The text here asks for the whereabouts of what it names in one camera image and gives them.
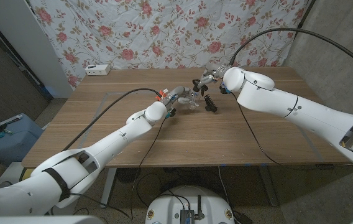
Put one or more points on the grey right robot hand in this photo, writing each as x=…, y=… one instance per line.
x=218, y=73

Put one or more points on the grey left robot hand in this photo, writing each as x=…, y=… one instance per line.
x=180, y=92

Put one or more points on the clear plastic bottle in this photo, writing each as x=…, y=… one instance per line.
x=194, y=101

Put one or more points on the black trigger spray top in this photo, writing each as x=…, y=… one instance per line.
x=196, y=84

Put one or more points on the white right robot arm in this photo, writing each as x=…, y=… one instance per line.
x=282, y=99

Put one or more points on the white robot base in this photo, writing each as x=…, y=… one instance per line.
x=170, y=205

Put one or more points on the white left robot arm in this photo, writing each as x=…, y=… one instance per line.
x=111, y=141

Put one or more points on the black hair clip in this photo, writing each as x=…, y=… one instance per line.
x=210, y=105

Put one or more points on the floral backdrop cloth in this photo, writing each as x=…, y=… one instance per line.
x=170, y=31

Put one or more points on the white power strip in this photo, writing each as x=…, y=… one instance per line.
x=97, y=70

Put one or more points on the black floor fan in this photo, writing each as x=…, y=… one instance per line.
x=128, y=175

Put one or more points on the black pole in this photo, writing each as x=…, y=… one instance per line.
x=304, y=15

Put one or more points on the black antenna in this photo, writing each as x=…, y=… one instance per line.
x=199, y=208

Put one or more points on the white table leg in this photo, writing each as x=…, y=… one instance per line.
x=108, y=189

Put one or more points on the grey table leg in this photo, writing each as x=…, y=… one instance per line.
x=268, y=186

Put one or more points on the white panel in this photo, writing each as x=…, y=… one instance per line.
x=24, y=37

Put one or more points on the blue case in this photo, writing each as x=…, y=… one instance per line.
x=15, y=140

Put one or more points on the yellow and black item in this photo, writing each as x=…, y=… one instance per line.
x=27, y=175

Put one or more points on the white and black tool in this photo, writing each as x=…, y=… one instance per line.
x=7, y=122

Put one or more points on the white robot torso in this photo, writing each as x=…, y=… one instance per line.
x=39, y=220

